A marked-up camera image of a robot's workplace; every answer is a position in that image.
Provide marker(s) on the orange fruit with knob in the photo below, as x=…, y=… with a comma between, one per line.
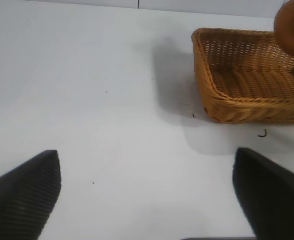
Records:
x=285, y=27

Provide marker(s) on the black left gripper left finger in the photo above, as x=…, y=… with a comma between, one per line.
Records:
x=22, y=200

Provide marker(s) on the brown woven wicker basket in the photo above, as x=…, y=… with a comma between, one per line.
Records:
x=249, y=82

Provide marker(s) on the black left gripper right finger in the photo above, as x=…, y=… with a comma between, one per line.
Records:
x=274, y=200

